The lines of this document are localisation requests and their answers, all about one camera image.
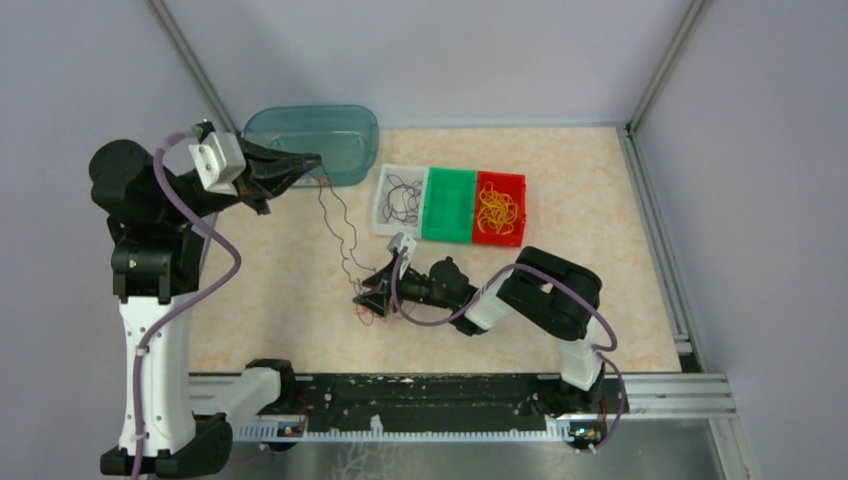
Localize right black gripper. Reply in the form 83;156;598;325
353;256;455;318

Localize purple wire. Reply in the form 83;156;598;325
302;161;376;296

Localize purple wires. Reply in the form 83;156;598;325
379;173;424;228

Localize yellow wires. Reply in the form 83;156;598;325
475;184;521;238

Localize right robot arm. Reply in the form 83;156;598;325
353;247;618;412

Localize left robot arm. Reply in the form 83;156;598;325
89;124;322;479

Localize blue transparent plastic tub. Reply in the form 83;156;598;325
242;105;380;187

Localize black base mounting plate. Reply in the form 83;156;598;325
261;373;618;434

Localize white plastic bin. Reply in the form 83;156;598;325
371;164;429;239

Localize green plastic bin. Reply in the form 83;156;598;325
421;167;477;244

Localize red plastic bin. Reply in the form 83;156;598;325
472;170;527;248

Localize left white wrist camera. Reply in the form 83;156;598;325
188;132;246;196

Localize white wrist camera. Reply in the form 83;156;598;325
387;232;418;269
188;132;246;196

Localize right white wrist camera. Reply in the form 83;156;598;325
387;232;418;269

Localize white slotted cable duct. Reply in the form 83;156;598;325
233;420;575;444

